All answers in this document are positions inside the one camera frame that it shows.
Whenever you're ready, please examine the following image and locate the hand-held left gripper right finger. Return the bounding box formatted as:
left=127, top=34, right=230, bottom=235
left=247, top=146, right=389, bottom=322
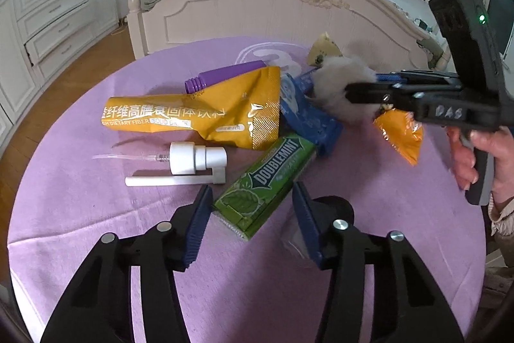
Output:
left=292, top=181, right=466, bottom=343

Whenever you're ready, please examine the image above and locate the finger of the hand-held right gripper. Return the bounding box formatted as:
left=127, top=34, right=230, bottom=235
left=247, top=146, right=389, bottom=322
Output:
left=375, top=70, right=459, bottom=87
left=345, top=82, right=418, bottom=114

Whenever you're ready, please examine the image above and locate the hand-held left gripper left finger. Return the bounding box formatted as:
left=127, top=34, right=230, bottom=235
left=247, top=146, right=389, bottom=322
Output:
left=40, top=184, right=214, bottom=343

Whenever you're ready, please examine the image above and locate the white fluffy ball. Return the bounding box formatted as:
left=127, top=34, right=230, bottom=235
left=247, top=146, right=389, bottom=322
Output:
left=311, top=54, right=380, bottom=123

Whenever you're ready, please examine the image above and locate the orange wrapper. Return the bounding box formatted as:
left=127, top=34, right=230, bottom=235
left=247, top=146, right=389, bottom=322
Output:
left=373, top=106, right=424, bottom=166

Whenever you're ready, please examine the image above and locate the green gum pack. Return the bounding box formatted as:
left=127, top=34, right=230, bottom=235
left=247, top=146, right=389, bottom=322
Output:
left=212, top=133, right=316, bottom=240

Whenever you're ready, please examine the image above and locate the yellow white wrapper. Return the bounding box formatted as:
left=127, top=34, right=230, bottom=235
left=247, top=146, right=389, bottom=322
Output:
left=308, top=32, right=344, bottom=66

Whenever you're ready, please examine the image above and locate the blue packet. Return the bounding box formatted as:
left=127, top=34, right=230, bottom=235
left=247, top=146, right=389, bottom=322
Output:
left=279, top=70, right=344, bottom=158

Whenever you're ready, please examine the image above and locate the white spray pump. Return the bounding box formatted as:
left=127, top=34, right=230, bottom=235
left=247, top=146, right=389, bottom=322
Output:
left=92, top=141, right=227, bottom=188

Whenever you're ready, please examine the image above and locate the yellow drink pouch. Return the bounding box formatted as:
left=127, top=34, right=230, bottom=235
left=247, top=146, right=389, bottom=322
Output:
left=100, top=67, right=282, bottom=151

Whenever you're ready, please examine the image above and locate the purple plastic bottle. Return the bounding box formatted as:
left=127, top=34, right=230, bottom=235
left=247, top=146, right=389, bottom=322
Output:
left=185, top=60, right=266, bottom=95

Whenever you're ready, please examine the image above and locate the person's right forearm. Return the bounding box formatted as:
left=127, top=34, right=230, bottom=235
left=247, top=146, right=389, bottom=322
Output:
left=488, top=188, right=514, bottom=239

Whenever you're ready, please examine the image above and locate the person's right hand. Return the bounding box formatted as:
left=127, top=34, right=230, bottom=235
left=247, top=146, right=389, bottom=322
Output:
left=446, top=125, right=514, bottom=205

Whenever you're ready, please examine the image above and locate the purple tablecloth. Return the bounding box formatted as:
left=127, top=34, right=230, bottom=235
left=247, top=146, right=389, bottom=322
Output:
left=7, top=37, right=488, bottom=343

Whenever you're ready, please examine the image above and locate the white wardrobe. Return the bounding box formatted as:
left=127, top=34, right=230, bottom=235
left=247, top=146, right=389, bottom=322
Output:
left=0, top=0, right=119, bottom=139

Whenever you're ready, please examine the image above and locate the cream bed frame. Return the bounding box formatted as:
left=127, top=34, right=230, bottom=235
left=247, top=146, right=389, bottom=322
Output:
left=126, top=0, right=454, bottom=72

